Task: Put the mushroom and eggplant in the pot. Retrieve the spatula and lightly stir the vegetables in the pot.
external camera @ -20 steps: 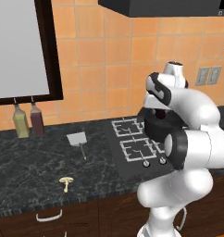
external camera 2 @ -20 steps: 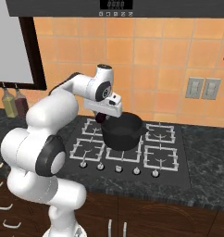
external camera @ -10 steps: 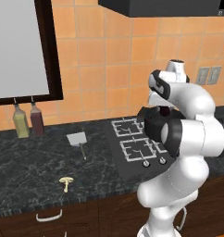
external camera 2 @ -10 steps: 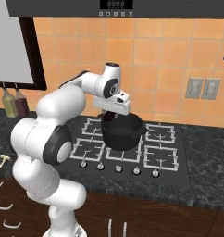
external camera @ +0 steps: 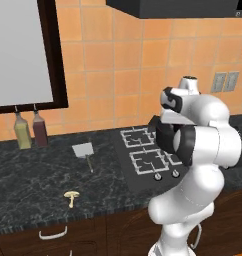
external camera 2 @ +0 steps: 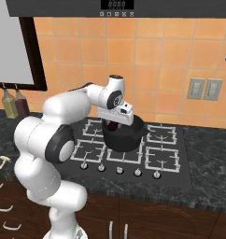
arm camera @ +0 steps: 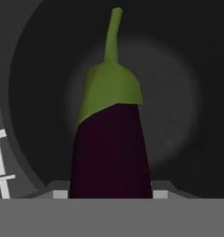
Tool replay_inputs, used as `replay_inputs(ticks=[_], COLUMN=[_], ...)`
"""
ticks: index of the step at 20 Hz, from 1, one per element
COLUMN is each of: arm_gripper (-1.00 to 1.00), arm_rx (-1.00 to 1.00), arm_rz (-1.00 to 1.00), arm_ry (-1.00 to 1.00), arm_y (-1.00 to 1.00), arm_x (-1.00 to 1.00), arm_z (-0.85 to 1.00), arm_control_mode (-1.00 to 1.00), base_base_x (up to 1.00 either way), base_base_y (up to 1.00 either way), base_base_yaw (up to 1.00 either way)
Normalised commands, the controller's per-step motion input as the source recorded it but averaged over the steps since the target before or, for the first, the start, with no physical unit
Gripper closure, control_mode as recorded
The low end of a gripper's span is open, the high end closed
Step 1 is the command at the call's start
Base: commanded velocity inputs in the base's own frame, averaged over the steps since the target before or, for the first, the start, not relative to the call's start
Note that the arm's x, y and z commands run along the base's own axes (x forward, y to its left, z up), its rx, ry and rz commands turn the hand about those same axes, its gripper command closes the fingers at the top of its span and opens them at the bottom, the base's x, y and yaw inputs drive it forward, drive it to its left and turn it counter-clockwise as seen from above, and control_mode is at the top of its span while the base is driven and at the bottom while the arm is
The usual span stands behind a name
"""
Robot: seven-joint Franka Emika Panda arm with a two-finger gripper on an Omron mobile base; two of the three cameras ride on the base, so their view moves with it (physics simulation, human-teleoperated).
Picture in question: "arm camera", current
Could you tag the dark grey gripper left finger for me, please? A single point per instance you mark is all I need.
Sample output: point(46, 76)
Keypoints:
point(56, 191)

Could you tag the dark grey pot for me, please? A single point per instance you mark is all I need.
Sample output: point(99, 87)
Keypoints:
point(178, 92)

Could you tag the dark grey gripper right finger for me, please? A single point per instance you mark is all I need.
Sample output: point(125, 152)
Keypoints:
point(166, 191)

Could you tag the purple eggplant with green stem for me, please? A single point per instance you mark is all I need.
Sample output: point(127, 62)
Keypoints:
point(110, 148)

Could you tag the grey hob with white grates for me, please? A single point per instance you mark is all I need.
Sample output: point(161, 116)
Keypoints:
point(1, 148)

